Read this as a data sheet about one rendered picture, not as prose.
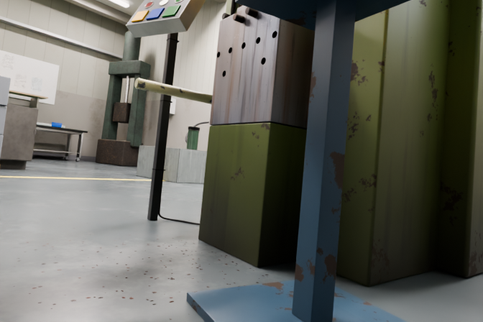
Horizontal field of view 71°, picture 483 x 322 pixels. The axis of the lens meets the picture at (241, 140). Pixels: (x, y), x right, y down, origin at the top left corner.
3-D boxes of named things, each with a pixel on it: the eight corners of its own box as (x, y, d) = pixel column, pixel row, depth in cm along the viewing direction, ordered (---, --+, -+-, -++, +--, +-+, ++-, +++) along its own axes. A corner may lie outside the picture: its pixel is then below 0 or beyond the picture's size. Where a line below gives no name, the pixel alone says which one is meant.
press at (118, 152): (123, 164, 852) (136, 42, 871) (146, 167, 781) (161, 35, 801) (90, 162, 791) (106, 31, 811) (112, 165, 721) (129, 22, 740)
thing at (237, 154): (257, 268, 108) (270, 121, 111) (197, 239, 138) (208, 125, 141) (360, 253, 141) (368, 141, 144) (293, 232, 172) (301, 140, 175)
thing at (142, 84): (137, 88, 141) (139, 75, 142) (133, 90, 146) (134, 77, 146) (224, 106, 168) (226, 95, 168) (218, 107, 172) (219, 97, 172)
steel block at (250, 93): (270, 121, 111) (282, -11, 113) (208, 124, 141) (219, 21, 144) (368, 140, 144) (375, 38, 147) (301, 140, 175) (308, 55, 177)
